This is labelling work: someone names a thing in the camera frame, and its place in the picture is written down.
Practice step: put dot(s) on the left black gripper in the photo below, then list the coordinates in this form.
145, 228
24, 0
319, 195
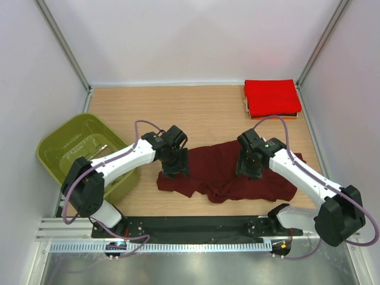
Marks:
181, 167

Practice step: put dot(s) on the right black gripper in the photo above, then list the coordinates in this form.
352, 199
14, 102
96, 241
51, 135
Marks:
253, 174

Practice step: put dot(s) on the dark red t shirt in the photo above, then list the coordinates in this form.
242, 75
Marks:
212, 172

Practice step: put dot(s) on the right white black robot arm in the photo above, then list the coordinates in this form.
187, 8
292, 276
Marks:
337, 213

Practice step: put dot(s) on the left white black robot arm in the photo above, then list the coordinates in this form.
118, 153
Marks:
85, 183

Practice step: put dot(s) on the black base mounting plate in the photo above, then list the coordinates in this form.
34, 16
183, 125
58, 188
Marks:
196, 230

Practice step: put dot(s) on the folded orange t shirt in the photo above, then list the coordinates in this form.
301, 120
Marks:
273, 117

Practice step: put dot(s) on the folded beige t shirt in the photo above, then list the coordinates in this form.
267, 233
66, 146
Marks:
246, 103

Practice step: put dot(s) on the folded bright red t shirt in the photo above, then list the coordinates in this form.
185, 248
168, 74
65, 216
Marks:
272, 97

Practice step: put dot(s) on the olive green plastic basket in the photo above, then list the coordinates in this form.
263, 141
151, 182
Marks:
83, 135

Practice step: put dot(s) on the slotted grey cable duct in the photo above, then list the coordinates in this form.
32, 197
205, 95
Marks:
98, 246

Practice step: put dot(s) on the left aluminium frame post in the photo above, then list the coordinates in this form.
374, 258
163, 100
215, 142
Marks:
58, 35

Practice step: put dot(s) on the aluminium frame post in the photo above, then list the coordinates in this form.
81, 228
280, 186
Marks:
332, 23
58, 35

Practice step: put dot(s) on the right aluminium frame post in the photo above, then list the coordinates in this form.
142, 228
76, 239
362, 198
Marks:
332, 23

